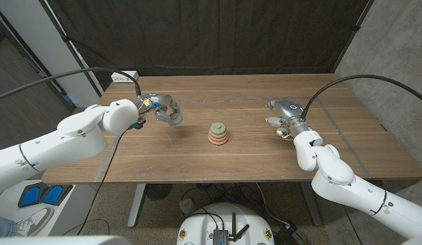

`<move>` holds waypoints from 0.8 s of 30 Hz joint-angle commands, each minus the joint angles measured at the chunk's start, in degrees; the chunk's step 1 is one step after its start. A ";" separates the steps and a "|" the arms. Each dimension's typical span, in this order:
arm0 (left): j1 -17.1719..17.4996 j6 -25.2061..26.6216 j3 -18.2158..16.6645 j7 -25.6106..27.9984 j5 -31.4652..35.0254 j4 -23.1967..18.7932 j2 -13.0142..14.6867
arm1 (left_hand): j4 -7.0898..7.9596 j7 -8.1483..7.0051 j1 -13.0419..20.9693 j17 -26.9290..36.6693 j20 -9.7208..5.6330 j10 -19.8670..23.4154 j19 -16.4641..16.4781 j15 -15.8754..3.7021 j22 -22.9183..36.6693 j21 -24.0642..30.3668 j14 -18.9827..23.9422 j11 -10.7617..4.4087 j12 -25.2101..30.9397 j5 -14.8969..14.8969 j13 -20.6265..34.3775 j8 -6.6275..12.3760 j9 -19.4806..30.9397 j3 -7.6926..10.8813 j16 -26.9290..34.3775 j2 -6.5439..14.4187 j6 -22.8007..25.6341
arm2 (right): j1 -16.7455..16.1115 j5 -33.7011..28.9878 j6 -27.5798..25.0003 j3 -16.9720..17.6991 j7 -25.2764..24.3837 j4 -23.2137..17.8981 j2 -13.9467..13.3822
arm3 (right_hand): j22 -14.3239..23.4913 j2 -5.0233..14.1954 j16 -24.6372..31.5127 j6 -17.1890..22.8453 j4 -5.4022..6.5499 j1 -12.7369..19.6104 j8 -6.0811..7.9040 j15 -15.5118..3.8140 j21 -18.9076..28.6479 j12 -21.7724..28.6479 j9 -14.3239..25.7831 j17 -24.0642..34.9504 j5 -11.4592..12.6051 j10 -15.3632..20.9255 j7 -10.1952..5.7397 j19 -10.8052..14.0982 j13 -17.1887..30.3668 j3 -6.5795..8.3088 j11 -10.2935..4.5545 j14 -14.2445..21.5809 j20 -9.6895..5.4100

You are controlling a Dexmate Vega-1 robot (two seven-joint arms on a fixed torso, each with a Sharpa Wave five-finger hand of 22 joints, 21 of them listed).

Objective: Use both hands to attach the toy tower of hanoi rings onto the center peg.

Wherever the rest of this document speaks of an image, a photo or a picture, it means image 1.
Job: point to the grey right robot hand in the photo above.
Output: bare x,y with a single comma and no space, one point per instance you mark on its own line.
291,110

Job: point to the person's blue jeans leg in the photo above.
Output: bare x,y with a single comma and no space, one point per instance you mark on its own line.
3,226

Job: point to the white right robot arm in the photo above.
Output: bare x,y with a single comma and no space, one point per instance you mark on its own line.
333,166

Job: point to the black backdrop stand pole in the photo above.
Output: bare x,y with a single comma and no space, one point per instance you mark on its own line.
71,47
354,32

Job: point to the black power adapter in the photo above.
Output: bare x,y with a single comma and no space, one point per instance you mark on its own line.
289,235

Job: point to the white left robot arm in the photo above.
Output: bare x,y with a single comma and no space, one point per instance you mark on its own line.
78,136

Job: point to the grey round floor object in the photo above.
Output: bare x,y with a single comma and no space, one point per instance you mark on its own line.
187,206

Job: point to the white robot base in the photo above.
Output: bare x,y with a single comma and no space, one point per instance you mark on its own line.
197,224

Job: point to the blue foot pedal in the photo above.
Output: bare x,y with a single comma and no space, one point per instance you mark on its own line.
30,196
52,194

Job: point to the black round floor fan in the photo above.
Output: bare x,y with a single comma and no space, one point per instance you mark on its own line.
159,191

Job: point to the white grey sneaker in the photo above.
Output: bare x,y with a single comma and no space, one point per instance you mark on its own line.
35,219

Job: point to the metal table leg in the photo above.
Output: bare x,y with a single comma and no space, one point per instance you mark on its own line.
311,207
136,207

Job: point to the white power strip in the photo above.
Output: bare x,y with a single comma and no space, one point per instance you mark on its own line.
119,79

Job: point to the black antenna radio box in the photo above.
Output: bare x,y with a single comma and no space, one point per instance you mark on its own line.
220,236

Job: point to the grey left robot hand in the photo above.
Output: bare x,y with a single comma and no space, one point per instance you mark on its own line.
161,100

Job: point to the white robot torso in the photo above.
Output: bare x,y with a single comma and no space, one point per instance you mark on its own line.
61,241

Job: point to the black backdrop curtain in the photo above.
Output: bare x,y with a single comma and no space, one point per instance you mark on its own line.
211,34

